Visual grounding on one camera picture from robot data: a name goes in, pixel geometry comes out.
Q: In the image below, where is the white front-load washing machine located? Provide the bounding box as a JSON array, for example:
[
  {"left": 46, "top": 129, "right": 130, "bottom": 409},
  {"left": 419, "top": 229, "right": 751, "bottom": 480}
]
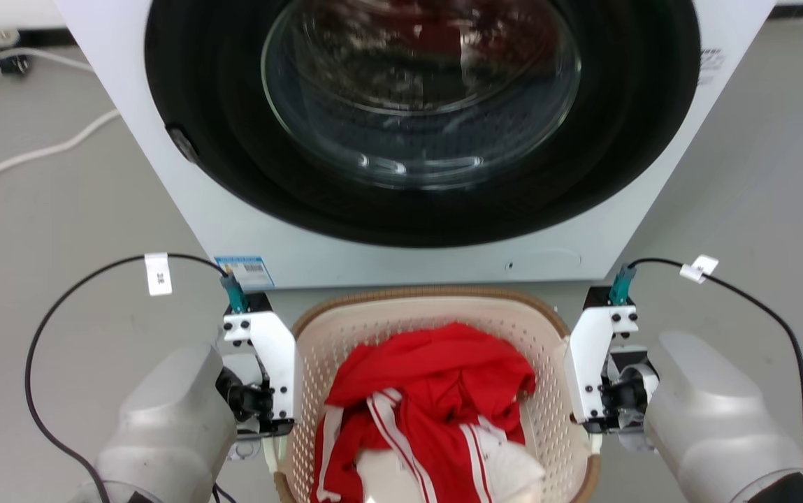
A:
[{"left": 55, "top": 0, "right": 776, "bottom": 291}]

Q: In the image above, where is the red garment with white stripes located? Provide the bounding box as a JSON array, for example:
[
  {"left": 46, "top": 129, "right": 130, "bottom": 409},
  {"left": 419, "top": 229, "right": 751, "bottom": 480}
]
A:
[{"left": 310, "top": 321, "right": 537, "bottom": 503}]

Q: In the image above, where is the blue energy label sticker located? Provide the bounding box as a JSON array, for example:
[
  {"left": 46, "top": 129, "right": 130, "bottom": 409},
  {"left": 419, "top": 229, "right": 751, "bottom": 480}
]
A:
[{"left": 214, "top": 256, "right": 276, "bottom": 291}]

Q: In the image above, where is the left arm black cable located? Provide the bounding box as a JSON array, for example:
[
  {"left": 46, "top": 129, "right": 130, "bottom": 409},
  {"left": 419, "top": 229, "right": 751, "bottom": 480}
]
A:
[{"left": 24, "top": 253, "right": 251, "bottom": 503}]

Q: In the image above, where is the white cable label tag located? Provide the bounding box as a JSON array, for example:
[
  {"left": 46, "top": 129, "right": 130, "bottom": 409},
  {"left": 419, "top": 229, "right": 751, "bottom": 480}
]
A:
[
  {"left": 679, "top": 255, "right": 719, "bottom": 284},
  {"left": 144, "top": 252, "right": 173, "bottom": 297}
]

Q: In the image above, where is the beige perforated laundry basket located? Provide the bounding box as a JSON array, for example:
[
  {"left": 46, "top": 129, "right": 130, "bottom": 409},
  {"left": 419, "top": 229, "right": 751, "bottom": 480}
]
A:
[{"left": 274, "top": 285, "right": 601, "bottom": 503}]

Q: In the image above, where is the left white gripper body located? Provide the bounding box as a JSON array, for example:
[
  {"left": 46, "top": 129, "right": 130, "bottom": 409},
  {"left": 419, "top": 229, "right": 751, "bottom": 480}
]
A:
[{"left": 217, "top": 292, "right": 297, "bottom": 476}]

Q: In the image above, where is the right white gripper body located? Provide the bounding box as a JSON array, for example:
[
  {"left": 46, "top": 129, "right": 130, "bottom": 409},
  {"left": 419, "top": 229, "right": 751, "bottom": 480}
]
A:
[{"left": 563, "top": 286, "right": 660, "bottom": 451}]

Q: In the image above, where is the black round washer door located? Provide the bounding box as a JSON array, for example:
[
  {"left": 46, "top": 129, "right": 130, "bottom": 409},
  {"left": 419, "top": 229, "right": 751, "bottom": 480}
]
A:
[{"left": 144, "top": 0, "right": 701, "bottom": 249}]

